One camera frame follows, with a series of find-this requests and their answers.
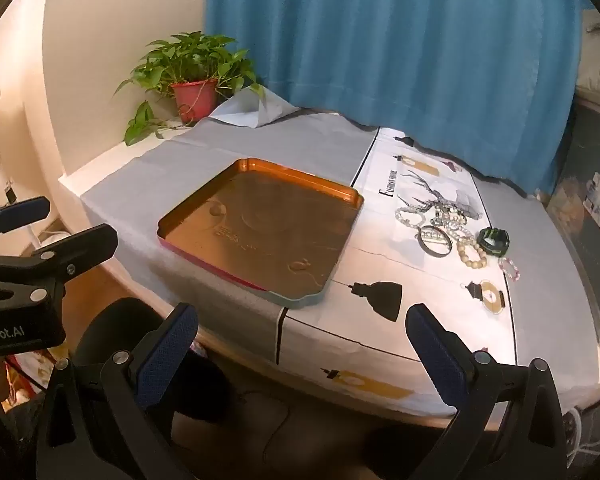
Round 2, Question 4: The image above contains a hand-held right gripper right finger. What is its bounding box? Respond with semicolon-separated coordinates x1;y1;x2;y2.
405;302;568;480

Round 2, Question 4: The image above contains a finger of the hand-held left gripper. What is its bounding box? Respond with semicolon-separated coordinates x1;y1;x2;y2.
0;224;119;306
0;197;51;252

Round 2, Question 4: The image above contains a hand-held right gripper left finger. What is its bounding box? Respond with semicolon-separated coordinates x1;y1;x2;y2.
36;302;201;480

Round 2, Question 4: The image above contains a wooden bead bracelet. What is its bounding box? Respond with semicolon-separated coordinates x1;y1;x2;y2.
457;237;488;268

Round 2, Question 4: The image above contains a metal bangle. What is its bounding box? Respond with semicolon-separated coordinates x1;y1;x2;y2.
417;225;453;256

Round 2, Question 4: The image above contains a green and black bracelet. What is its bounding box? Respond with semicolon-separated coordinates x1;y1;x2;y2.
477;227;511;256

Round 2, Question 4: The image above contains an orange metal tray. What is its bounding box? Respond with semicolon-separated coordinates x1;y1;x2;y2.
156;157;365;308

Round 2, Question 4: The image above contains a tangled pearl jewelry pile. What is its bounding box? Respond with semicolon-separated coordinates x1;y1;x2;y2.
427;200;476;241

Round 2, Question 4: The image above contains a red and gold bag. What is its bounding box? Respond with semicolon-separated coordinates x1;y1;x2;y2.
0;352;57;397

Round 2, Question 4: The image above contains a white printed table runner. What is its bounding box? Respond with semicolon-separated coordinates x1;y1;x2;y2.
275;126;518;401

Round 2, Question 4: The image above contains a red flower pot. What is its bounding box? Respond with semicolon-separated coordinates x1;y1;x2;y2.
170;79;219;125

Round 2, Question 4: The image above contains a green leafy houseplant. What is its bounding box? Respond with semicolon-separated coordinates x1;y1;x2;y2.
114;31;266;147

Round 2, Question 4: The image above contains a grey tablecloth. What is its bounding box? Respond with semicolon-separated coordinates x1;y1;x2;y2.
59;87;600;416

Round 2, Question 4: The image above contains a clear plastic storage box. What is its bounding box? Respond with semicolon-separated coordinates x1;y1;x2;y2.
545;87;600;356

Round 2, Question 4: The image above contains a blue curtain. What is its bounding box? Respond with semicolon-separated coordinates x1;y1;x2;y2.
202;0;588;196

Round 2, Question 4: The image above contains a thin black cable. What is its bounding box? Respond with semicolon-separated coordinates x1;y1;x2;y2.
242;390;292;463

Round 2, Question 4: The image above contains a clear bead bracelet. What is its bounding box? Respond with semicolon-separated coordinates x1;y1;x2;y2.
395;206;427;226

